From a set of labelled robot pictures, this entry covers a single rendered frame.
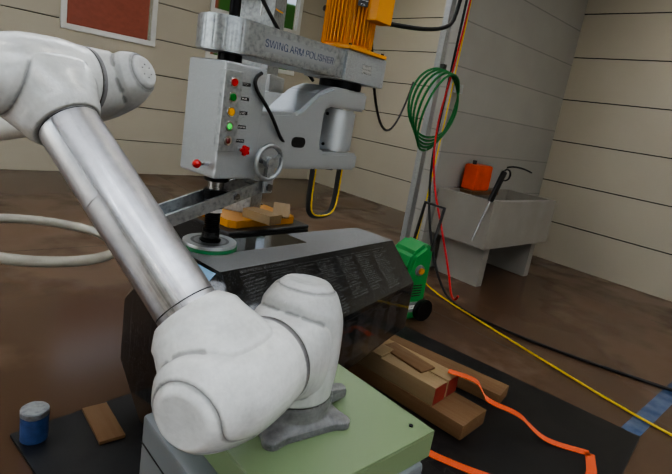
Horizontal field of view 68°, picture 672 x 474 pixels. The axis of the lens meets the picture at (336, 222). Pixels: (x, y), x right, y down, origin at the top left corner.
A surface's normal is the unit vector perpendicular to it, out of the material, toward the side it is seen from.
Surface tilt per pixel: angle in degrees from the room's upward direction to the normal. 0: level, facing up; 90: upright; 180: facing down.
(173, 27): 90
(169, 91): 90
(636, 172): 90
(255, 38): 90
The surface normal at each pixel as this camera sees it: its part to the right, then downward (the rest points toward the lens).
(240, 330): 0.62, -0.62
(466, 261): -0.73, 0.04
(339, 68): 0.76, 0.26
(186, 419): -0.36, 0.22
